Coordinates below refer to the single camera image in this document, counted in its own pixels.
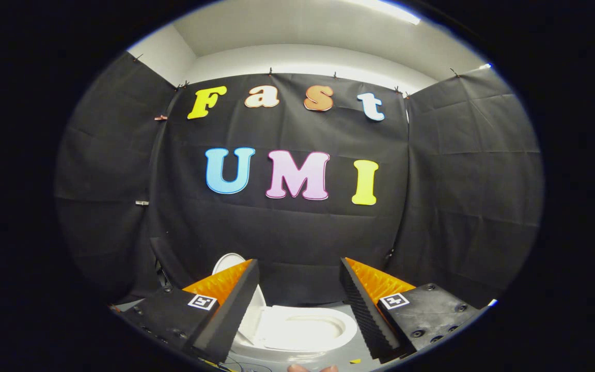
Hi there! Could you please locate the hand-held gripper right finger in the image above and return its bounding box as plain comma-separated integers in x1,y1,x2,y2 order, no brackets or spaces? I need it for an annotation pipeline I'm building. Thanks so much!
340,257,482,361

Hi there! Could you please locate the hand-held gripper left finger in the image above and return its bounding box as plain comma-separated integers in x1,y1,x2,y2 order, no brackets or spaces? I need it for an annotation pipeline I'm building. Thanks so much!
121,259,260,364

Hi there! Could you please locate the white toilet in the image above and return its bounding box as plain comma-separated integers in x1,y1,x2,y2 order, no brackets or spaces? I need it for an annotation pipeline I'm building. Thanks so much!
231,304,359,363

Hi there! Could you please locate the black backdrop cloth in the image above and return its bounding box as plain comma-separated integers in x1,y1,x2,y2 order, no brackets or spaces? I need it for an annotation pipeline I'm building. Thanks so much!
54,51,544,311

